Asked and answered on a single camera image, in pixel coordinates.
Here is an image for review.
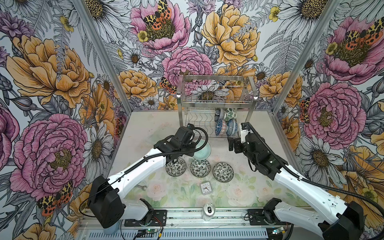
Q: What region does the blue triangle pattern bowl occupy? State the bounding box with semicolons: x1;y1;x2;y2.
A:
215;120;228;136

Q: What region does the white vented cable duct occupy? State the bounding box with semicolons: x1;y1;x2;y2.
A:
80;228;269;240

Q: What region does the mint green bowl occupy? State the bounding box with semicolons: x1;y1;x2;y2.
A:
193;139;211;160

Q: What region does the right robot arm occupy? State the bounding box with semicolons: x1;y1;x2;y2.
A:
228;130;364;240

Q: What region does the steel wrench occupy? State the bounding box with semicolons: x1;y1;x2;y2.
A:
135;185;148;191

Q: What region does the steel two-tier dish rack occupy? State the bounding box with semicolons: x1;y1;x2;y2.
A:
176;75;258;138

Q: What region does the silver can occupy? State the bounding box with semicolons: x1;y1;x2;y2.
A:
202;203;216;221

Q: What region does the black corrugated cable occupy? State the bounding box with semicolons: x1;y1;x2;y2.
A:
78;127;209;218
244;122;384;240

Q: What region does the blue floral bowl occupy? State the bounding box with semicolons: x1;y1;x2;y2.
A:
226;119;238;137

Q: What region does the aluminium mounting rail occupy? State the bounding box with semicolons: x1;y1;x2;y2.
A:
78;206;331;230

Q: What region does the green leaf pattern bowl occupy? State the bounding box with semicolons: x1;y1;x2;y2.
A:
224;108;237;122

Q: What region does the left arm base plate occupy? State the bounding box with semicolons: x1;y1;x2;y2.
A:
123;210;168;227

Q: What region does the green circuit board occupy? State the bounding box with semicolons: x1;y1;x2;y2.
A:
271;227;286;235

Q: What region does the black white floral bowl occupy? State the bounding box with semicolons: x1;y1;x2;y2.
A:
166;158;187;177
190;159;211;178
213;162;235;183

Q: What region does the dark navy fan pattern bowl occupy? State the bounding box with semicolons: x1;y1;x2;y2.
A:
214;108;226;122

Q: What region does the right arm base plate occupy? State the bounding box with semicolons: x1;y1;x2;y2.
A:
247;209;287;226

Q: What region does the left black corrugated cable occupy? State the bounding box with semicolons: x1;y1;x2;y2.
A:
78;127;209;218

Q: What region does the small white square clock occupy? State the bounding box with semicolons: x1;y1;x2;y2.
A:
200;181;213;195

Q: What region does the right black corrugated cable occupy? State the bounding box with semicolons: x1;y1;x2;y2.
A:
244;122;384;240

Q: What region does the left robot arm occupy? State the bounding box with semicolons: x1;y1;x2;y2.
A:
87;124;199;229

